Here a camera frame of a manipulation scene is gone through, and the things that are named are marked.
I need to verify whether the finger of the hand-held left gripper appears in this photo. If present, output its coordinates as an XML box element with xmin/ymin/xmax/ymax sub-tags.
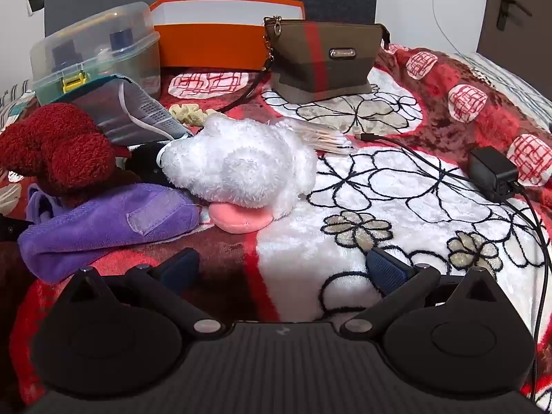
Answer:
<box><xmin>0</xmin><ymin>218</ymin><xmax>34</xmax><ymax>242</ymax></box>

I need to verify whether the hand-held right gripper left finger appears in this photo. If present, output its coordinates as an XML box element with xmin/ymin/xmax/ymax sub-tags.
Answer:
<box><xmin>65</xmin><ymin>248</ymin><xmax>227</xmax><ymax>339</ymax></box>

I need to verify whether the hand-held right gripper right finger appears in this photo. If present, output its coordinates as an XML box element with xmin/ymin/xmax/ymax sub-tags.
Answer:
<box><xmin>340</xmin><ymin>248</ymin><xmax>507</xmax><ymax>339</ymax></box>

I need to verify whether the purple towel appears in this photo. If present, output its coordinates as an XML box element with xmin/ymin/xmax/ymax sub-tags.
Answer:
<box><xmin>18</xmin><ymin>181</ymin><xmax>201</xmax><ymax>284</ymax></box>

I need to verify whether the red plush toy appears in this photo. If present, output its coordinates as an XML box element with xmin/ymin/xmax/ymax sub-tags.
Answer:
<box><xmin>0</xmin><ymin>102</ymin><xmax>130</xmax><ymax>208</ymax></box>

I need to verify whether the black cloth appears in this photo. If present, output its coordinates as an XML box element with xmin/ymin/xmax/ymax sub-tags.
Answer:
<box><xmin>125</xmin><ymin>141</ymin><xmax>177</xmax><ymax>188</ymax></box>

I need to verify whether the white plush toy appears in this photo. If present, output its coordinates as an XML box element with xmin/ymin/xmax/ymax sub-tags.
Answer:
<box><xmin>157</xmin><ymin>116</ymin><xmax>317</xmax><ymax>234</ymax></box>

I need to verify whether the teal blue face mask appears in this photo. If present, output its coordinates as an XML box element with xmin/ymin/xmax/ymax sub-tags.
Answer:
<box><xmin>71</xmin><ymin>74</ymin><xmax>195</xmax><ymax>145</ymax></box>

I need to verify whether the orange cardboard box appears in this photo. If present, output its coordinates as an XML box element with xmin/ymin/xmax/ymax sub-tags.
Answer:
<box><xmin>149</xmin><ymin>0</ymin><xmax>306</xmax><ymax>70</ymax></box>

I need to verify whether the red floral printed blanket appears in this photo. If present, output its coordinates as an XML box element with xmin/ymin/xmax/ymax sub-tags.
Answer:
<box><xmin>0</xmin><ymin>43</ymin><xmax>552</xmax><ymax>406</ymax></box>

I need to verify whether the grey striped cloth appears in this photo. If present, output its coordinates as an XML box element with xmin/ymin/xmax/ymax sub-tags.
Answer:
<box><xmin>0</xmin><ymin>80</ymin><xmax>39</xmax><ymax>132</ymax></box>

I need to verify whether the cotton swab packet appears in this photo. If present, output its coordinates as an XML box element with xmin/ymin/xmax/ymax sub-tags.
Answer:
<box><xmin>297</xmin><ymin>118</ymin><xmax>358</xmax><ymax>154</ymax></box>

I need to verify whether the black charger adapter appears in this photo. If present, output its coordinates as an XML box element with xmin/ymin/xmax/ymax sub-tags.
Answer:
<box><xmin>468</xmin><ymin>146</ymin><xmax>520</xmax><ymax>203</ymax></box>

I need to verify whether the cream scrunchie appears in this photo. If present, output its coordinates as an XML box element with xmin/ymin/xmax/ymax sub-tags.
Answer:
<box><xmin>169</xmin><ymin>104</ymin><xmax>220</xmax><ymax>128</ymax></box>

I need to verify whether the bottle with dark blue cap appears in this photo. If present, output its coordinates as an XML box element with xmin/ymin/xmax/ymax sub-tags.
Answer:
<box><xmin>109</xmin><ymin>28</ymin><xmax>134</xmax><ymax>52</ymax></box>
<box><xmin>52</xmin><ymin>40</ymin><xmax>83</xmax><ymax>72</ymax></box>

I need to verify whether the brown pouch with red stripe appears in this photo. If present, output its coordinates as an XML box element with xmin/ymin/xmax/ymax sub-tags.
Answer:
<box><xmin>216</xmin><ymin>16</ymin><xmax>391</xmax><ymax>113</ymax></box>

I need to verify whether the clear plastic storage box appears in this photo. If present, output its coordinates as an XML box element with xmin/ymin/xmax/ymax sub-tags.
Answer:
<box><xmin>29</xmin><ymin>2</ymin><xmax>162</xmax><ymax>106</ymax></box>

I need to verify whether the striped bed sheet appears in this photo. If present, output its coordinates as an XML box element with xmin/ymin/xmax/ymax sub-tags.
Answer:
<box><xmin>457</xmin><ymin>52</ymin><xmax>552</xmax><ymax>130</ymax></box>

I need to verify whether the brown door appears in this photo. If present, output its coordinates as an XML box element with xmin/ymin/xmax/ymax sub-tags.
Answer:
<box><xmin>476</xmin><ymin>0</ymin><xmax>552</xmax><ymax>67</ymax></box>

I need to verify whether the black usb cable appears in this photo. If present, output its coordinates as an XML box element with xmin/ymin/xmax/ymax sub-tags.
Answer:
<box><xmin>356</xmin><ymin>134</ymin><xmax>479</xmax><ymax>186</ymax></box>

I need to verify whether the black power cable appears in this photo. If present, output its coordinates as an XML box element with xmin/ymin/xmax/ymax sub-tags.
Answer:
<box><xmin>502</xmin><ymin>181</ymin><xmax>552</xmax><ymax>402</ymax></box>

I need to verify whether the white wall cable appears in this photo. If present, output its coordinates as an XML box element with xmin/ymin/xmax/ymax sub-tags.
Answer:
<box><xmin>429</xmin><ymin>0</ymin><xmax>464</xmax><ymax>57</ymax></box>

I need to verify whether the black door handle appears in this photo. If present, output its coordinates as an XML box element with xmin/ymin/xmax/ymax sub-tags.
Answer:
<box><xmin>496</xmin><ymin>0</ymin><xmax>532</xmax><ymax>32</ymax></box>

